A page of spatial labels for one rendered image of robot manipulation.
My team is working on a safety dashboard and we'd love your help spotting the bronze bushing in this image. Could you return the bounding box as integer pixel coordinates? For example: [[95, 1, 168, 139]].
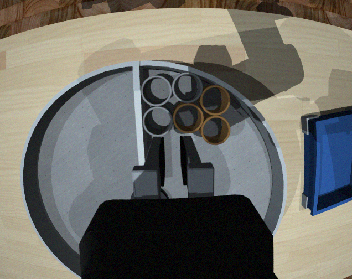
[[197, 85, 230, 116], [198, 113, 230, 145], [173, 102, 204, 133]]

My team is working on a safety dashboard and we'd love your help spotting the grey round turntable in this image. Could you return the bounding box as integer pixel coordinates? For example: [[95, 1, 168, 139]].
[[20, 60, 287, 279]]

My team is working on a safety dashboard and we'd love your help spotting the blue open-top crate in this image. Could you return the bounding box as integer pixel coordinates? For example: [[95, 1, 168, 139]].
[[303, 110, 352, 216]]

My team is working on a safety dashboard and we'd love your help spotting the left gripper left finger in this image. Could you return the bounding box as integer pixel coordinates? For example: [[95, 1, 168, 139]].
[[132, 137, 165, 199]]

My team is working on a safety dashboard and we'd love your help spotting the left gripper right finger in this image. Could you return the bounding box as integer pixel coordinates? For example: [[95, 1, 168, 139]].
[[180, 136, 215, 198]]

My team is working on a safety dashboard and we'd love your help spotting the grey metal bushing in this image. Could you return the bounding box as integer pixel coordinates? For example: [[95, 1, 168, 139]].
[[142, 105, 173, 137], [172, 72, 203, 103], [141, 75, 172, 106]]

